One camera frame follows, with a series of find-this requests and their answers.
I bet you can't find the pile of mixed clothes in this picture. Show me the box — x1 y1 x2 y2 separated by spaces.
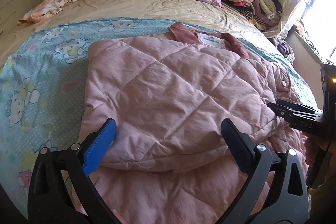
220 0 282 31

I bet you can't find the bed with beige sheet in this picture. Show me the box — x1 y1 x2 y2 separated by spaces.
0 0 321 198

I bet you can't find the cream window bench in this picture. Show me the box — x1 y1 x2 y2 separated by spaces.
286 32 331 114

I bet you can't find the colourful cloth on sill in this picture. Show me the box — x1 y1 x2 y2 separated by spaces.
293 21 336 64

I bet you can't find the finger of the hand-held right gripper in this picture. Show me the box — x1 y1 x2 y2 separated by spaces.
276 99 319 113
267 102 322 123

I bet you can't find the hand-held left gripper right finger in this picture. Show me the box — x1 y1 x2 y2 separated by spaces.
220 118 308 224

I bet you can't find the pink quilted jacket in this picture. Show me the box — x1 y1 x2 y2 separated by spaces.
70 22 319 224

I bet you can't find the blue cartoon printed sheet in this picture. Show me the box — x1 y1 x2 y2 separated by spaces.
0 17 318 195

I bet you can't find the window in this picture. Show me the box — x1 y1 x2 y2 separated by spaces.
299 0 336 62

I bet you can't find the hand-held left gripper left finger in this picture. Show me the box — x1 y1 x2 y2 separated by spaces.
28 118 121 224

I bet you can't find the green fuzzy cloth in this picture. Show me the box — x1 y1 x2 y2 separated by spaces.
307 185 336 224

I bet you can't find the purple clothes bundle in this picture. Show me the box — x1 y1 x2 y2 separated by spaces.
272 36 296 62

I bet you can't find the orange white patterned cloth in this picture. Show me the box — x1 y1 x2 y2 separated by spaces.
18 0 87 25

